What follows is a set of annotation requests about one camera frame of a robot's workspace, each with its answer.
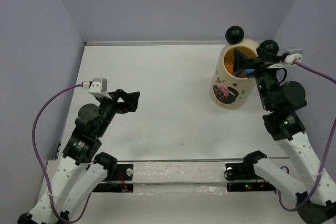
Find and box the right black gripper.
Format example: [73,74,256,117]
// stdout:
[232,47,284,110]

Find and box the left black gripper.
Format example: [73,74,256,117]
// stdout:
[96,88,141,136]

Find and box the upright-lying blue label water bottle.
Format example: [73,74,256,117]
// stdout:
[235,69,255,78]

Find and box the orange juice bottle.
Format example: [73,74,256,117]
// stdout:
[224,62,234,76]

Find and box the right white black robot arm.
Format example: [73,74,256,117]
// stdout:
[233,47,335,223]

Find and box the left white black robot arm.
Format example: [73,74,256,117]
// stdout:
[17,89,140,223]

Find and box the cream bin with black ears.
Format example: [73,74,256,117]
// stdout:
[209,25,279,110]

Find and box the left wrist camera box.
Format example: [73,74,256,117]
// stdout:
[81,78,111,99]

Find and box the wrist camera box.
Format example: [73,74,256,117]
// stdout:
[268,48,303,69]
[81,78,111,99]

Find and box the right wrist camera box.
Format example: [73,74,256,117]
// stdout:
[268,48,303,69]

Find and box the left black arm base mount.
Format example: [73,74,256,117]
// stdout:
[93,163,134,193]

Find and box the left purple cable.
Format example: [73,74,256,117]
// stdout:
[31,83,91,222]

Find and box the purple cable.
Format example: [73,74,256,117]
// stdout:
[278,60,336,212]
[31,83,91,222]

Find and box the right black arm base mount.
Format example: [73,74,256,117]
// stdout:
[223,163,276,193]

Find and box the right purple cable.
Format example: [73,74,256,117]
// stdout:
[278,60,336,212]

